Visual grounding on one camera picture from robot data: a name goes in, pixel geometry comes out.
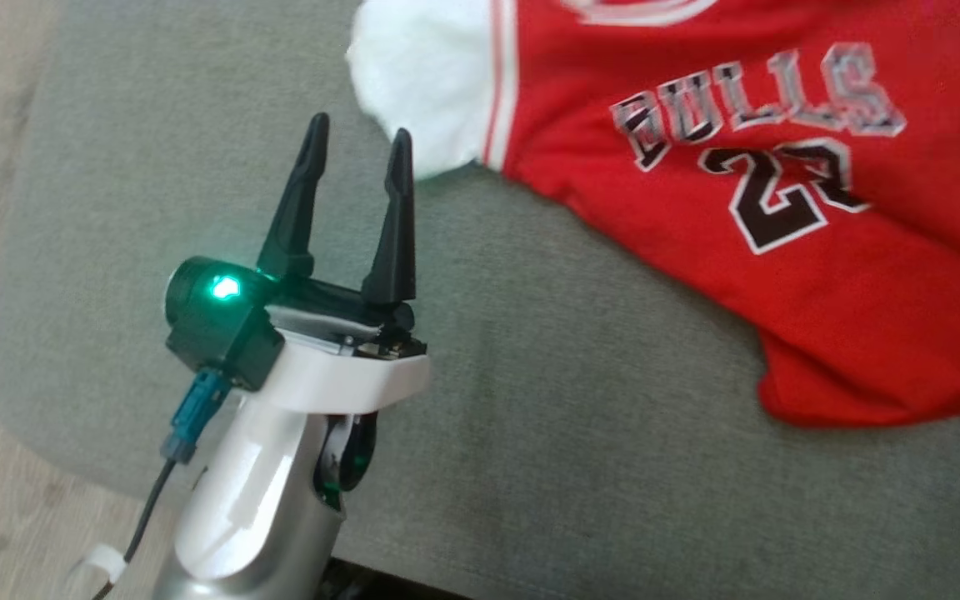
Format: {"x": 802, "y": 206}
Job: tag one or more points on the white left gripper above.
{"x": 338, "y": 379}

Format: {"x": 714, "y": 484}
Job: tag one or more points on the red jersey with white sleeves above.
{"x": 863, "y": 333}

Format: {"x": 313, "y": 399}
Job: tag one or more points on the large grey sofa seat cushion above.
{"x": 530, "y": 417}

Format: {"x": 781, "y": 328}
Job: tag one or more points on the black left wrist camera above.
{"x": 213, "y": 333}

